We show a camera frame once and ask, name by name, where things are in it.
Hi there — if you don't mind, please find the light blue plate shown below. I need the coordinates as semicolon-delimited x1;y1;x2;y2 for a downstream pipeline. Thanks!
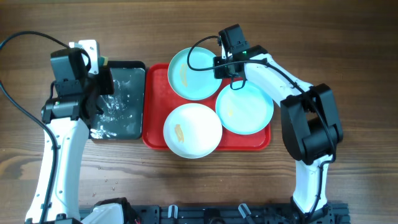
167;47;222;101
215;80;274;135

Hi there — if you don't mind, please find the light blue plate top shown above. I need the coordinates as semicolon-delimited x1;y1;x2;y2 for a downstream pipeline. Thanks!
167;47;222;101

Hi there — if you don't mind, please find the white plate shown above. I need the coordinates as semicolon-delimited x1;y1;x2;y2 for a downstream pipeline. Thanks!
163;103;223;159

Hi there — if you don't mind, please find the green yellow scrub sponge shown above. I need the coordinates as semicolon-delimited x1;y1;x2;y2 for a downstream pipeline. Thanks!
98;56;108;67

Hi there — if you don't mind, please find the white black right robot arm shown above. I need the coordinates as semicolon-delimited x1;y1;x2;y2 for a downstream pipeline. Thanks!
213;45;343;223

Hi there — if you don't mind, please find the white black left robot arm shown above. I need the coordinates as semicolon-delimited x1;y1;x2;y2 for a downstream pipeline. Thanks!
25;67;115;223

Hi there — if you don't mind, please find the black soapy water tray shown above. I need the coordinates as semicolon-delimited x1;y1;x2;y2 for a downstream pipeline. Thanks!
90;61;146;140

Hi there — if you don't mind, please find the red plastic serving tray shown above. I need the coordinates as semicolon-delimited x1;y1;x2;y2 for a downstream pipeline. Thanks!
142;63;271;151

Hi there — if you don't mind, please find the black aluminium mounting rail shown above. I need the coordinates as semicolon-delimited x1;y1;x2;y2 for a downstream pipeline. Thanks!
79;202;351;224

